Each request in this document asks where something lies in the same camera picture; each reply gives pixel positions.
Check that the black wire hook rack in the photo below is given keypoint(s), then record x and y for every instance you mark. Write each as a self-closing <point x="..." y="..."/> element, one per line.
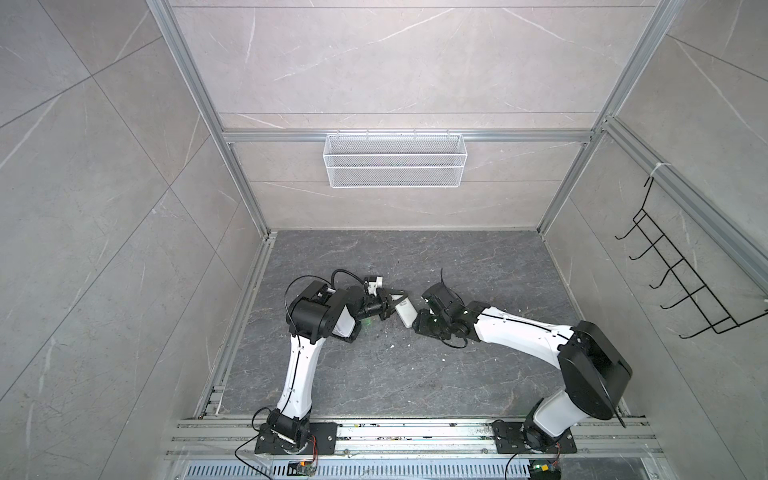
<point x="717" y="318"/>

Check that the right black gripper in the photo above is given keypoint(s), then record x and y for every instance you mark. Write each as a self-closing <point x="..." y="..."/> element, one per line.
<point x="420" y="323"/>

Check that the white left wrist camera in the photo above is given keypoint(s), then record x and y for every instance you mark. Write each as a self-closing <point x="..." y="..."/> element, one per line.
<point x="372" y="284"/>

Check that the white remote control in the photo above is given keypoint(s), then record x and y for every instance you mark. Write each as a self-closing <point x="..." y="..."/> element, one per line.
<point x="405" y="311"/>

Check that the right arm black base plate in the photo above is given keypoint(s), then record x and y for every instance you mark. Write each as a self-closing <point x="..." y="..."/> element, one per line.
<point x="517" y="437"/>

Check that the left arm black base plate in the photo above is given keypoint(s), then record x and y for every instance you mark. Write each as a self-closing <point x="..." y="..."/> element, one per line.
<point x="319" y="437"/>

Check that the white wire mesh basket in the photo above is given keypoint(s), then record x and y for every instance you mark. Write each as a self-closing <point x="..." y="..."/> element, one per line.
<point x="415" y="160"/>

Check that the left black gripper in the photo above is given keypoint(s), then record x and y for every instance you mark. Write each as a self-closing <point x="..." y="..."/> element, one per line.
<point x="387" y="300"/>

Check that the aluminium front rail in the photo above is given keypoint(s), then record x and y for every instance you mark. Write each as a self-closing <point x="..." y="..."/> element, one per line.
<point x="380" y="438"/>

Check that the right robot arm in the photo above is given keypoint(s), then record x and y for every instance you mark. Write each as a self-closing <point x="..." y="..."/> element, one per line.
<point x="595" y="375"/>

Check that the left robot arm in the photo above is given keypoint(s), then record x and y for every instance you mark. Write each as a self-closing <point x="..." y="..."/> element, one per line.
<point x="319" y="312"/>

